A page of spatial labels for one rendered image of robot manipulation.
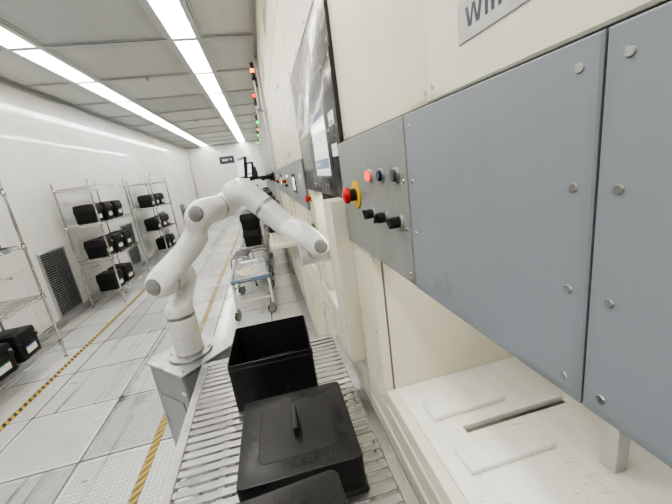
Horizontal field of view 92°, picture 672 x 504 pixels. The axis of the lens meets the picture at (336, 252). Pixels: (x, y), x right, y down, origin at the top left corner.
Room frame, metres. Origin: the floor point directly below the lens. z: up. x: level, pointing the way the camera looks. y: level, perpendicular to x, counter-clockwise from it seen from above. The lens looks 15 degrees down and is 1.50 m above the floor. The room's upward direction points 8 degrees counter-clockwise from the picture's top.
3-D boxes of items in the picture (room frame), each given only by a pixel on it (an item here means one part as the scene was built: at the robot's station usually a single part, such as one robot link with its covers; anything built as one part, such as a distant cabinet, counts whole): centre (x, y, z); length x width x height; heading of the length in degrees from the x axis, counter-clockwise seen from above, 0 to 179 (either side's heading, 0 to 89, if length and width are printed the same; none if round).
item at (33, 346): (2.77, 3.04, 0.31); 0.30 x 0.28 x 0.26; 15
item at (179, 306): (1.40, 0.72, 1.07); 0.19 x 0.12 x 0.24; 166
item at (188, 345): (1.37, 0.73, 0.85); 0.19 x 0.19 x 0.18
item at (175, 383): (1.37, 0.73, 0.38); 0.28 x 0.28 x 0.76; 56
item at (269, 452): (0.71, 0.17, 0.83); 0.29 x 0.29 x 0.13; 9
